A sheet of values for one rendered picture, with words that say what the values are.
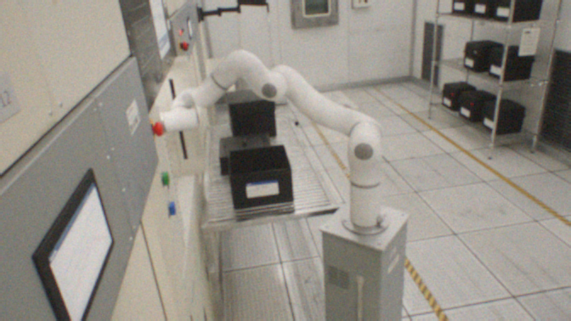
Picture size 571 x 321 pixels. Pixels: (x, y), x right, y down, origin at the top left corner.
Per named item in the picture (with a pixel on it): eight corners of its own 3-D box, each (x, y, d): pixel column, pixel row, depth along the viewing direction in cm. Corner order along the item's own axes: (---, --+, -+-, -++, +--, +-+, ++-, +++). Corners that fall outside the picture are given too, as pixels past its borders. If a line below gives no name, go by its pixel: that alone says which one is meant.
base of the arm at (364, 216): (396, 216, 169) (398, 176, 161) (376, 239, 155) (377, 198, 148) (354, 204, 179) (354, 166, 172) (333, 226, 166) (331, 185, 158)
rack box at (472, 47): (459, 67, 419) (462, 41, 408) (486, 64, 420) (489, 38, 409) (474, 74, 391) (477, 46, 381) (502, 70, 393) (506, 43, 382)
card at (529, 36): (537, 54, 340) (543, 21, 330) (517, 57, 338) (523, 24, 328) (534, 54, 343) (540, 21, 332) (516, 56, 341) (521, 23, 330)
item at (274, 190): (233, 210, 182) (228, 176, 175) (232, 182, 208) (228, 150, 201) (295, 202, 185) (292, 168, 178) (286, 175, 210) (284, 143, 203)
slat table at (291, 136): (342, 334, 209) (339, 207, 178) (225, 356, 202) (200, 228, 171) (296, 205, 327) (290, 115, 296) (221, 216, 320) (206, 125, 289)
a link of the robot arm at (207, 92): (210, 55, 161) (166, 103, 174) (212, 81, 150) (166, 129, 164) (228, 66, 166) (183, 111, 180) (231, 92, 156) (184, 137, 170)
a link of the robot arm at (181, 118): (163, 106, 167) (163, 122, 161) (196, 103, 169) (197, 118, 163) (168, 121, 174) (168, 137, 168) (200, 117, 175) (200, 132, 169)
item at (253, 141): (275, 168, 218) (274, 146, 212) (220, 175, 215) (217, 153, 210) (270, 147, 245) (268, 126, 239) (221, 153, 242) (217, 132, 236)
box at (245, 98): (278, 136, 260) (274, 98, 250) (234, 143, 255) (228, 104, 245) (270, 121, 286) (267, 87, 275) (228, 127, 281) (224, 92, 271)
